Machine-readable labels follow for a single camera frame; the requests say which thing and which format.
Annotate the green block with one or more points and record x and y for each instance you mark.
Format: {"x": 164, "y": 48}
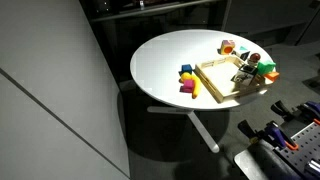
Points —
{"x": 265, "y": 67}

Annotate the magenta block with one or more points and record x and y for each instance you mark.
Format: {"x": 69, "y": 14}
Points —
{"x": 188, "y": 86}

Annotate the blue block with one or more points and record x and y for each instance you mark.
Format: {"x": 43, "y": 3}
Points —
{"x": 186, "y": 69}

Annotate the yellow curved block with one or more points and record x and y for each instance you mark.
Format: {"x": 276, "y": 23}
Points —
{"x": 196, "y": 86}

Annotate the wooden tray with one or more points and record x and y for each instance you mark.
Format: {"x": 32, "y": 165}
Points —
{"x": 220, "y": 78}

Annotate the orange block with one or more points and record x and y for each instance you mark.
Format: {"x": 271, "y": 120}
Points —
{"x": 272, "y": 76}
{"x": 227, "y": 47}

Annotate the white table base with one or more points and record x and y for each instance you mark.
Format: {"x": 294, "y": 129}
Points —
{"x": 201, "y": 128}

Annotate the metal shelf bar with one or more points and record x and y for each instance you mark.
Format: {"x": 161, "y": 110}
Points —
{"x": 150, "y": 10}

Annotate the black and white cube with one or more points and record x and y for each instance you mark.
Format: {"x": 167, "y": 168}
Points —
{"x": 245, "y": 76}

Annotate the white cube with teal triangle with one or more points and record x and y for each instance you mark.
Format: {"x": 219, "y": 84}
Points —
{"x": 242, "y": 53}

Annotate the grey ball holder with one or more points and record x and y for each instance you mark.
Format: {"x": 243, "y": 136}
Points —
{"x": 252, "y": 64}

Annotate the dark red ball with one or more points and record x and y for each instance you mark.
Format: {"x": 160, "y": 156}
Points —
{"x": 255, "y": 57}

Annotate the grey metal plate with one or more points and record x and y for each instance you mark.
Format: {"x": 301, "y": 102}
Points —
{"x": 246, "y": 163}

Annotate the blue clamp with orange tip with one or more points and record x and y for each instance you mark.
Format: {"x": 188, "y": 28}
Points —
{"x": 311, "y": 108}
{"x": 278, "y": 135}

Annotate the dark perforated board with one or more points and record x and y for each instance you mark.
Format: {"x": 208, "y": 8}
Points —
{"x": 305, "y": 146}

